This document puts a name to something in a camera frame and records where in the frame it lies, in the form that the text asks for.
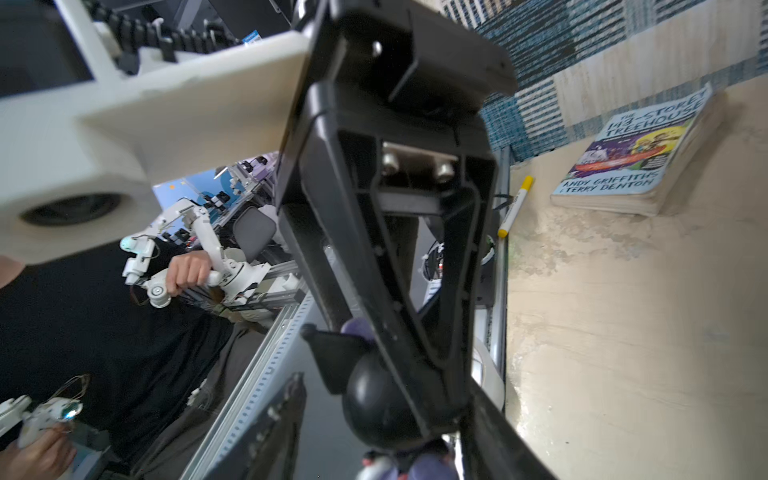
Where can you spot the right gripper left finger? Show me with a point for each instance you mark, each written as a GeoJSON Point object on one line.
{"type": "Point", "coordinates": [268, 448]}

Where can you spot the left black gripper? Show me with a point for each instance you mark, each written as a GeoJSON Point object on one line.
{"type": "Point", "coordinates": [407, 56]}

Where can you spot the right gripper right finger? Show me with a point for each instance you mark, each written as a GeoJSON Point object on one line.
{"type": "Point", "coordinates": [491, 448]}

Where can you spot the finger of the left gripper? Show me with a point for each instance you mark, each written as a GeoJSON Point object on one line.
{"type": "Point", "coordinates": [403, 200]}
{"type": "Point", "coordinates": [306, 241]}

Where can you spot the black purple bat toy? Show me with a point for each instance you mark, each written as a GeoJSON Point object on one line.
{"type": "Point", "coordinates": [352, 367]}

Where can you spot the operator's hand on controller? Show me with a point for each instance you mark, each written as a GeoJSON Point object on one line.
{"type": "Point", "coordinates": [186, 271]}

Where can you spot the operator's lower hand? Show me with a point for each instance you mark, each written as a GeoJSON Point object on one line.
{"type": "Point", "coordinates": [48, 457]}

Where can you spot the yellow white marker pen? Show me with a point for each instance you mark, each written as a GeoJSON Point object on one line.
{"type": "Point", "coordinates": [512, 213]}

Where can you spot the seated person black shirt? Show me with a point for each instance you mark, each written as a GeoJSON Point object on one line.
{"type": "Point", "coordinates": [155, 379]}

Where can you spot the colourful children's book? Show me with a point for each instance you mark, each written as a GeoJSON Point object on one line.
{"type": "Point", "coordinates": [639, 155]}

